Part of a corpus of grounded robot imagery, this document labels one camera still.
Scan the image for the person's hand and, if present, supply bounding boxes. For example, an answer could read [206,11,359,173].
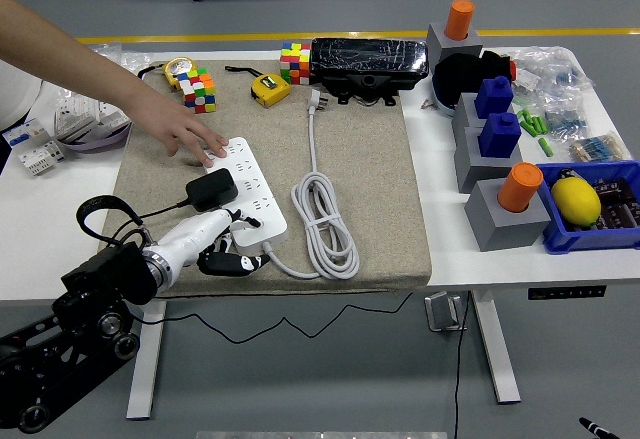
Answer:
[119,89,232,169]

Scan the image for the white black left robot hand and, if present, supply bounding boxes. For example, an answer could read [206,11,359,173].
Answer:
[147,207,272,290]

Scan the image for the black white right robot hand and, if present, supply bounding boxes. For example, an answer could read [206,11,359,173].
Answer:
[579,416,621,439]

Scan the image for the black plug adapter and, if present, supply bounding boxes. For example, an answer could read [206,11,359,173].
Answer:
[185,167,240,213]

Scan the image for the white power strip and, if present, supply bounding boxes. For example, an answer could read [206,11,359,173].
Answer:
[207,136,289,256]

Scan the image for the thin black plug cord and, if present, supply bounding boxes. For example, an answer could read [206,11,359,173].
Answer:
[107,197,415,346]

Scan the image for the white-edged puzzle cube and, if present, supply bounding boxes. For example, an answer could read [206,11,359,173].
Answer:
[177,66,217,114]

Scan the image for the yellow tape measure round face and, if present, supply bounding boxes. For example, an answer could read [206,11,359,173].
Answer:
[135,56,197,93]

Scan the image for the empty clear plastic bag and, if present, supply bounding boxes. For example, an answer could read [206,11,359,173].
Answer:
[119,51,151,74]

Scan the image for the clear bag of nuts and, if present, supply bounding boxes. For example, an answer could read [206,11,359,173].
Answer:
[88,42,124,66]

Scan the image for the yellow black tape measure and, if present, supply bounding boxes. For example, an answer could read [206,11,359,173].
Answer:
[223,64,292,109]

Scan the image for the white table leg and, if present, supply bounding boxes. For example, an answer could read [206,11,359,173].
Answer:
[469,291,522,405]
[124,301,169,421]

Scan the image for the black table control panel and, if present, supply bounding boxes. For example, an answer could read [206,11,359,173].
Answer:
[527,284,608,302]

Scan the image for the neon stickerless puzzle cube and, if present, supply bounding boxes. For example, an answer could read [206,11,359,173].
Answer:
[279,41,312,86]

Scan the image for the white blue circuit breaker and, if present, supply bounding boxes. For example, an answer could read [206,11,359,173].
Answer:
[1,117,66,178]

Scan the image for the person's torso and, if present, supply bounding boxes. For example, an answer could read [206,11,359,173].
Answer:
[0,58,45,133]

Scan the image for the grey-brown mat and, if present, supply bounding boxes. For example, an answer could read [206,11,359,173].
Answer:
[102,58,434,300]

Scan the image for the blue plastic bin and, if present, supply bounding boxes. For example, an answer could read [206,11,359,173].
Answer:
[534,159,640,255]

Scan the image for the black wrapped box device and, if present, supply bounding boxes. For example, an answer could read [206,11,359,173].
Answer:
[308,37,430,108]

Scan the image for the grey square block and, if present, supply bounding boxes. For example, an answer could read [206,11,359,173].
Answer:
[425,21,484,63]
[451,92,489,140]
[463,177,554,253]
[453,126,524,194]

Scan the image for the dark brown components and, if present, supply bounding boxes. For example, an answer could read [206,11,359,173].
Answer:
[592,177,640,230]

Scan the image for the yellow lemon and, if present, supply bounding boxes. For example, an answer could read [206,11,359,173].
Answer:
[550,177,602,226]

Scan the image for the orange cylinder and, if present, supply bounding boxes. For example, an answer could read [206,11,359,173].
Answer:
[443,0,475,42]
[496,161,545,213]

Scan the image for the white round base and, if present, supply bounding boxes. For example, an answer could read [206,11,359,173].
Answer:
[432,92,459,119]

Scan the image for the clear bag of resistors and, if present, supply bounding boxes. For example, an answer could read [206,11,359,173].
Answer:
[567,131,632,164]

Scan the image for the black cloth bundle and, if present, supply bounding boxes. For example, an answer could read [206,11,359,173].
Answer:
[431,48,514,108]

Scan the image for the blue peg block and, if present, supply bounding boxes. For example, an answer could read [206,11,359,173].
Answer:
[477,112,522,160]
[473,76,515,120]

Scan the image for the clear bag blue components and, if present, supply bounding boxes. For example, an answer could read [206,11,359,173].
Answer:
[512,46,596,110]
[542,93,589,140]

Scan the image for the black hanging cable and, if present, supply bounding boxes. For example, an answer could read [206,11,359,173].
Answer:
[452,291,472,439]

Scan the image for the white power strip cable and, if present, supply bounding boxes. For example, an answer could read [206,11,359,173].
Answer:
[262,88,361,281]

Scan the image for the silver metal bracket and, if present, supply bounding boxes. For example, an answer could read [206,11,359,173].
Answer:
[423,290,469,334]

